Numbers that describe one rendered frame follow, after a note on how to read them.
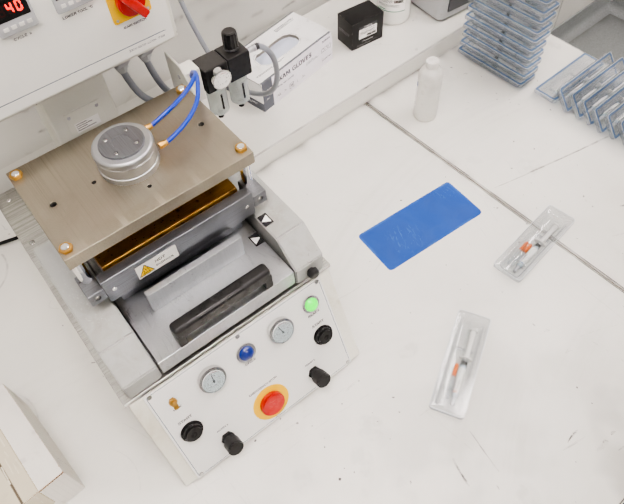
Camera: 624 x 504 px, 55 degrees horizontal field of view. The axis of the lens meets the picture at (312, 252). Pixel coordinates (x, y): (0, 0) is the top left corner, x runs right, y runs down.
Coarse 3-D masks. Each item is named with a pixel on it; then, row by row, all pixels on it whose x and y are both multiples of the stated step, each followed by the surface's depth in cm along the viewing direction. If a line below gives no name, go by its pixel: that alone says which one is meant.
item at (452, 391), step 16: (464, 320) 101; (480, 320) 101; (464, 336) 99; (480, 336) 99; (448, 352) 98; (464, 352) 98; (480, 352) 98; (448, 368) 96; (464, 368) 96; (448, 384) 95; (464, 384) 95; (432, 400) 93; (448, 400) 93; (464, 400) 93
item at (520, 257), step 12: (540, 216) 113; (552, 216) 113; (564, 216) 113; (528, 228) 111; (540, 228) 111; (552, 228) 111; (564, 228) 111; (516, 240) 110; (528, 240) 110; (540, 240) 110; (552, 240) 110; (504, 252) 108; (516, 252) 108; (528, 252) 108; (540, 252) 108; (504, 264) 107; (516, 264) 107; (528, 264) 107; (516, 276) 106
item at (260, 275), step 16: (256, 272) 80; (224, 288) 79; (240, 288) 79; (256, 288) 81; (208, 304) 77; (224, 304) 78; (176, 320) 76; (192, 320) 76; (208, 320) 78; (176, 336) 76
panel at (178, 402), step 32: (320, 288) 90; (256, 320) 86; (320, 320) 92; (224, 352) 84; (256, 352) 88; (288, 352) 91; (320, 352) 95; (160, 384) 81; (192, 384) 83; (224, 384) 86; (256, 384) 90; (288, 384) 93; (160, 416) 82; (192, 416) 85; (224, 416) 88; (256, 416) 92; (192, 448) 87; (224, 448) 90
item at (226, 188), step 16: (208, 192) 82; (224, 192) 82; (176, 208) 80; (192, 208) 80; (208, 208) 81; (160, 224) 79; (176, 224) 79; (128, 240) 78; (144, 240) 77; (96, 256) 76; (112, 256) 76; (128, 256) 77
